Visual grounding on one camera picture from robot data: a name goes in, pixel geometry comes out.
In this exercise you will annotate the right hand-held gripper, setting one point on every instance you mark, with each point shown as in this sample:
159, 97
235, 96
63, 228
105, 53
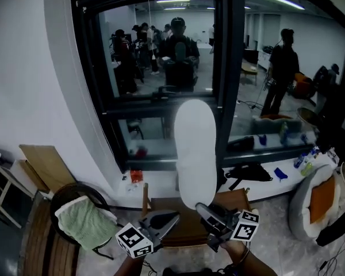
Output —
244, 226

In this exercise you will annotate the person's left forearm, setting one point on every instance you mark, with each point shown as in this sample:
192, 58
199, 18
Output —
130, 267

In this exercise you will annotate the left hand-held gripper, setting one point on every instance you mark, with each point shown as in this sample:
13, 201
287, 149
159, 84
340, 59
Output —
133, 240

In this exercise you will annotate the round wooden slatted table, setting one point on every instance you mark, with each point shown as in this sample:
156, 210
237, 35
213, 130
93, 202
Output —
46, 240

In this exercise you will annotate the orange cushion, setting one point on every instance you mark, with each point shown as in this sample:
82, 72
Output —
322, 200

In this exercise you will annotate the white shelf unit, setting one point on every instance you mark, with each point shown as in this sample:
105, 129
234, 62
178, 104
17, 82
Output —
3, 188

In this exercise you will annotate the blue plastic bottle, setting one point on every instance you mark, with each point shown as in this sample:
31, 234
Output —
300, 160

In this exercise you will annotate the black round chair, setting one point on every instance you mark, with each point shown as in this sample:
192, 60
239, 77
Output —
72, 190

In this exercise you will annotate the white window sill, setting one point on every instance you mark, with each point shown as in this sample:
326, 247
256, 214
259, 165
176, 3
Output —
161, 187

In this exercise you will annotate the person's right forearm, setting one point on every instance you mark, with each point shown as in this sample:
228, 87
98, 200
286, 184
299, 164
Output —
247, 263

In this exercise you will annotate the blue cloth item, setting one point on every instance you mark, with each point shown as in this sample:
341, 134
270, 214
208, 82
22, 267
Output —
280, 173

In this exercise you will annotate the wooden chair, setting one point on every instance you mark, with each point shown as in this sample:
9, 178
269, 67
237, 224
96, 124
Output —
187, 229

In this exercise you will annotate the green towel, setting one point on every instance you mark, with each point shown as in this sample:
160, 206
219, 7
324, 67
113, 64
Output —
84, 226

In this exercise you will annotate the grey and white pet bed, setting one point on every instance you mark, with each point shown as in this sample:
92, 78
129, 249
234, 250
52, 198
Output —
300, 206

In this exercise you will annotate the red packet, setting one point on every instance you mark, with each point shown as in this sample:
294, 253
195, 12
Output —
136, 176

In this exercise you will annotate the black window frame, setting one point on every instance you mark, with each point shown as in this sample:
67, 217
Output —
230, 68

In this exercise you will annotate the white slipper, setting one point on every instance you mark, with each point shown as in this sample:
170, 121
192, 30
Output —
195, 154

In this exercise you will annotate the small cardboard sheet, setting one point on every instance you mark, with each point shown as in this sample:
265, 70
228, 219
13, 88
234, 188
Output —
31, 174

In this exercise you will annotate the green plastic bottle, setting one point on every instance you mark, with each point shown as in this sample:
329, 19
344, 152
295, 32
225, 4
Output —
307, 169

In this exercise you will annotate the large cardboard sheet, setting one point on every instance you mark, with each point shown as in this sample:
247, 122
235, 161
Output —
50, 165

